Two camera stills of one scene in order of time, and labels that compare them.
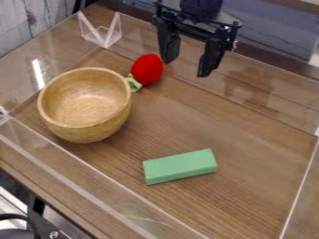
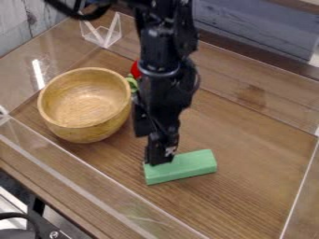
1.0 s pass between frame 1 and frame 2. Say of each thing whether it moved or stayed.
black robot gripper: moved
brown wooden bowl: stayed
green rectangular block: stayed
